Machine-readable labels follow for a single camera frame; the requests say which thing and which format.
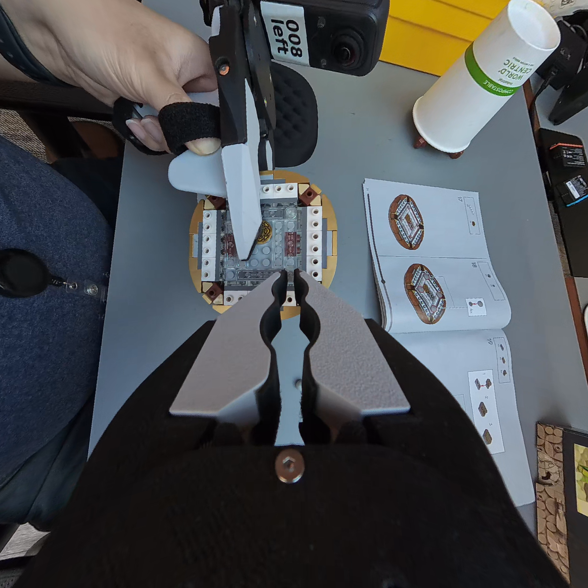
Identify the black battery blue stripe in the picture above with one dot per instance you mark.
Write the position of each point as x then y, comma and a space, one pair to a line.
574, 190

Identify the person's left hand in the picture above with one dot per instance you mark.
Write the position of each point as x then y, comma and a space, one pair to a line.
115, 50

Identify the yellow plastic bin stack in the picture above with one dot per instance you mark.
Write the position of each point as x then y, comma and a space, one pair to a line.
436, 32

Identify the black lego set box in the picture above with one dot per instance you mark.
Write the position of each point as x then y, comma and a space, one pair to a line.
560, 482

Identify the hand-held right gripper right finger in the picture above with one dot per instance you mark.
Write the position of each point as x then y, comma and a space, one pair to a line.
358, 367

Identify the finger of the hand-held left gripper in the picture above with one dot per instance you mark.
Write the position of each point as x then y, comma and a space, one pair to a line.
266, 156
241, 197

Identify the black battery orange stripe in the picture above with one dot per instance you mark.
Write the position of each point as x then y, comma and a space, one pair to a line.
569, 158

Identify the white paper cup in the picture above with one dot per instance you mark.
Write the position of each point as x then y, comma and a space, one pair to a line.
482, 82

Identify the gold round lego base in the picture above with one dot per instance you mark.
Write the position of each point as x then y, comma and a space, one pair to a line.
312, 220

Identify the black upright box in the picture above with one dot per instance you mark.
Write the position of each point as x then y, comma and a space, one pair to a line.
572, 105

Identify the black power adapter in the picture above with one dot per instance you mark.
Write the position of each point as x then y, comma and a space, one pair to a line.
556, 59

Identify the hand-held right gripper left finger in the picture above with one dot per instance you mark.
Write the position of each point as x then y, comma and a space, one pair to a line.
225, 367

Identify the black wrist rest pad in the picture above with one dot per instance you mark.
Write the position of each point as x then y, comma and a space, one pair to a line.
296, 115

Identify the dark watch band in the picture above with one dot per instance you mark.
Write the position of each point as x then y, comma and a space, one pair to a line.
27, 50

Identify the black desk mat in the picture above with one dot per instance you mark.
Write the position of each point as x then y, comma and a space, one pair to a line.
574, 248

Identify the lego instruction booklet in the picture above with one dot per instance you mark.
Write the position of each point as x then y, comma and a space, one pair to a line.
450, 257

